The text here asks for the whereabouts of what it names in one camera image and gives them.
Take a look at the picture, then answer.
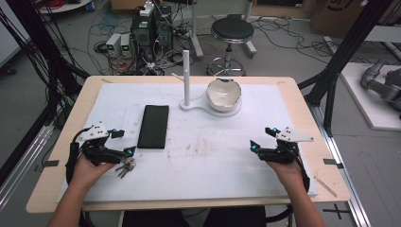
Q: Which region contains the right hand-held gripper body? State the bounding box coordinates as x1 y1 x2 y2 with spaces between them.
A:
256 126 316 166

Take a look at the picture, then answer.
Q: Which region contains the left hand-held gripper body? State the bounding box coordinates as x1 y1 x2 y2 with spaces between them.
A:
78 122 127 167

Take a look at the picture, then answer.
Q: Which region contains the bunch of metal keys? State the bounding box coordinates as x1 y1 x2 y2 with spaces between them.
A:
114 156 137 180

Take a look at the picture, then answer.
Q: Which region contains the person's right hand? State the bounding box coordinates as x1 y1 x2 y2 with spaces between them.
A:
266 160 306 191

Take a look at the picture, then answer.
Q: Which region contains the person's left hand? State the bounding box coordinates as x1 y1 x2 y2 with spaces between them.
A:
69 153 117 191

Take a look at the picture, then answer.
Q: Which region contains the light wooden table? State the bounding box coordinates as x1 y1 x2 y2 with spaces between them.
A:
26 75 352 215

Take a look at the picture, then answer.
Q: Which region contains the black smartphone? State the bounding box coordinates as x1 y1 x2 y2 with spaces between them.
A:
136 104 170 150

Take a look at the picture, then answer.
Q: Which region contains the white foam mat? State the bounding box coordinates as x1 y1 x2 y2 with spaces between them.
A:
56 82 319 203

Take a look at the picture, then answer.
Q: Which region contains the thin wooden stick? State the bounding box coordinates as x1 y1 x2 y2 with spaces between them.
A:
313 175 339 199

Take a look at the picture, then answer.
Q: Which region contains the white eggshell-shaped bowl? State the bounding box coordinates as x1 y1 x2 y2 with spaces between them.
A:
205 78 243 114

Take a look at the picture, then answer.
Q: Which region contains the white floor platform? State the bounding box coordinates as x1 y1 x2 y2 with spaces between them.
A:
340 61 401 132

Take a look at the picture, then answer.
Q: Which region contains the person's dark clothing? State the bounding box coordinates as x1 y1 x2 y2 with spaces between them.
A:
120 205 268 227

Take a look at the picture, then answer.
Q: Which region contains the grey power supply box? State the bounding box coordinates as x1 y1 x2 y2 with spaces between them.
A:
105 32 123 56
119 32 133 59

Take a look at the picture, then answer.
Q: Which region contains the black computer tower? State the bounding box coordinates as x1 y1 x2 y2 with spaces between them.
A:
130 9 158 63
154 4 174 52

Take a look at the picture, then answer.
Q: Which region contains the white desk leg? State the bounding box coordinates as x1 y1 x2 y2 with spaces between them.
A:
188 0 205 61
241 0 258 60

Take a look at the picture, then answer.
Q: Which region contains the black round stool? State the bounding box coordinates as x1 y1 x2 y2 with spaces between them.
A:
205 16 255 78

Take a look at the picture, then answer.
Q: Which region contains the cardboard box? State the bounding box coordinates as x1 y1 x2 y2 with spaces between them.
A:
309 0 371 40

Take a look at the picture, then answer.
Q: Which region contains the white power strip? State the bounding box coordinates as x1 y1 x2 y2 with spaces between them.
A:
138 0 156 18

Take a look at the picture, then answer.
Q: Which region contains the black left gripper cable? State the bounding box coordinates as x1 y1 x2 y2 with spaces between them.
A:
64 127 93 187

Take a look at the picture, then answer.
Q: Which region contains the aluminium floor rail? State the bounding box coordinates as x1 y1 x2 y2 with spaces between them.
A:
0 122 55 211
309 103 373 227

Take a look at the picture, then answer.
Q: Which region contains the white stand with post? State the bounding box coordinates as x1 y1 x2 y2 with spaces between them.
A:
170 49 243 119

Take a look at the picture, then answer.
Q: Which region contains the tangle of floor cables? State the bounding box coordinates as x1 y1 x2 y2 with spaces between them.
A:
67 0 373 77

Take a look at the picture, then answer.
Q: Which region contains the black metal frame post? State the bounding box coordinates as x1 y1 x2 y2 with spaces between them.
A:
297 0 395 137
0 0 91 131

